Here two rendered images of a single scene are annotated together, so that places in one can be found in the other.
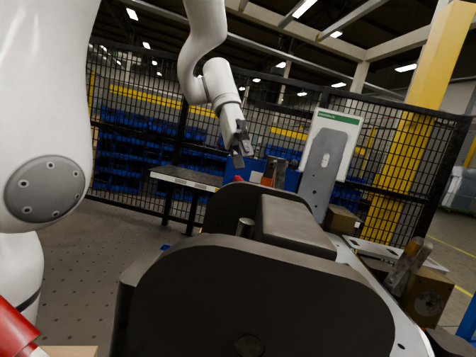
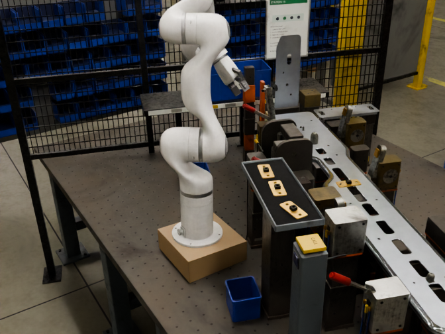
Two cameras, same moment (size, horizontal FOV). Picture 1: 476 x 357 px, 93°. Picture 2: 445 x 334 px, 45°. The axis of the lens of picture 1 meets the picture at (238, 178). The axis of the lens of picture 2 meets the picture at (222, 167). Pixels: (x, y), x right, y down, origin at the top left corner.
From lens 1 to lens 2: 1.70 m
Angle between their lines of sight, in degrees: 23
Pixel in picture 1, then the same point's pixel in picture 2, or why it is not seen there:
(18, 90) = (216, 123)
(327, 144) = (287, 47)
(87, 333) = not seen: hidden behind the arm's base
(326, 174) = (293, 69)
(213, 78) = not seen: hidden behind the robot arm
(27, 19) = (208, 103)
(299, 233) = (296, 134)
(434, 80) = not seen: outside the picture
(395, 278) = (340, 129)
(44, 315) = (159, 222)
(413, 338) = (342, 150)
